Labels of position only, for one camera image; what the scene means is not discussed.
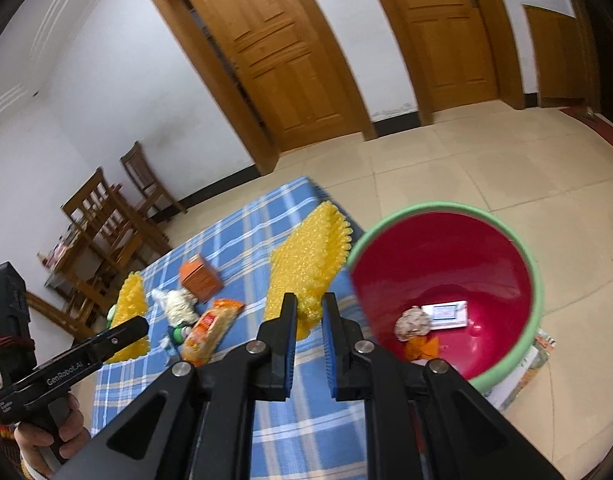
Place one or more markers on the red basin with green rim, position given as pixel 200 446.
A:
pixel 439 252

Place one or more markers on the right wooden door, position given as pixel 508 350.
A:
pixel 457 52

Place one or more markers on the small yellow foam net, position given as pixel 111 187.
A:
pixel 131 302

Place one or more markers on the orange snack bag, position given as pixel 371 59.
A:
pixel 210 329

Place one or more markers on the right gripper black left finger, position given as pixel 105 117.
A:
pixel 196 422

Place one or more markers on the red door mat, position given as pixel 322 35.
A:
pixel 592 120

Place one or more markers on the left wooden door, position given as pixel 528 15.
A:
pixel 275 69

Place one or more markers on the newspaper under basin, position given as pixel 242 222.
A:
pixel 505 392

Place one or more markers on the wooden low cabinet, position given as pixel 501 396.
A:
pixel 558 56

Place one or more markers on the person's left hand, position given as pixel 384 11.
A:
pixel 31 440

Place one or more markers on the large yellow foam net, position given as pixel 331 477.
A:
pixel 306 263

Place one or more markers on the wooden chair at table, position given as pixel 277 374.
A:
pixel 116 231

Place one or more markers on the white card in basin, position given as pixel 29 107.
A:
pixel 448 315

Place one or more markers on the crumpled brown paper ball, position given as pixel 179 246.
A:
pixel 413 322

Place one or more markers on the wooden door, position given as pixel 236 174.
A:
pixel 457 52
pixel 275 69

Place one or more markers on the cream paper ball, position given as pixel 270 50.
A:
pixel 178 306

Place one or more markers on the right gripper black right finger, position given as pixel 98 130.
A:
pixel 422 421

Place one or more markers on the orange cardboard box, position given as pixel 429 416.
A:
pixel 200 278

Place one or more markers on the orange wrapper in basin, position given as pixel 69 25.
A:
pixel 422 348

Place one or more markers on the wooden chair foreground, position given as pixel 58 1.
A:
pixel 77 329

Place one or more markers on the wooden chair near wall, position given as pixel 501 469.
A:
pixel 147 183

